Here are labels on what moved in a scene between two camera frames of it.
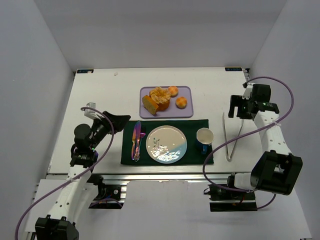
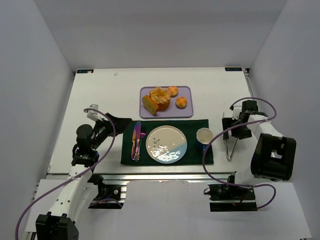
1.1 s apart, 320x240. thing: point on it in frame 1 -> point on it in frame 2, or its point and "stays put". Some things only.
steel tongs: [229, 157] stays put
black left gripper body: [109, 122] stays put
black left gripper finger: [119, 122] stays put
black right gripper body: [238, 107] -> [231, 132]
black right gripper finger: [236, 100] -> [227, 123]
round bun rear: [173, 91] stays put
